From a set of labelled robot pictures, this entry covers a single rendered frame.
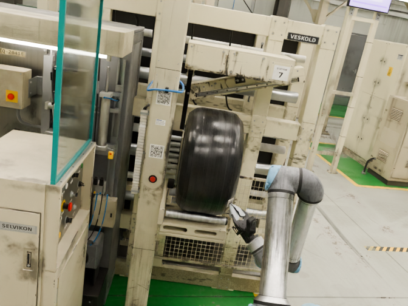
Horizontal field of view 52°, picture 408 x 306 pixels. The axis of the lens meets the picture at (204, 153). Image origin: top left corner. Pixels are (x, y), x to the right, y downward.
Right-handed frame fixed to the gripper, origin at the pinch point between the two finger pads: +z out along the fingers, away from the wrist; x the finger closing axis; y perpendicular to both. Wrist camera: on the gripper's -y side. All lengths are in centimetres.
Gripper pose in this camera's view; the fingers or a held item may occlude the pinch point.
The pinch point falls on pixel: (232, 205)
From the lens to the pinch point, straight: 215.5
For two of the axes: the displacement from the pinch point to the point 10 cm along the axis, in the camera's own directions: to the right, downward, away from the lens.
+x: 7.8, -3.9, 4.9
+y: -3.0, 4.5, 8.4
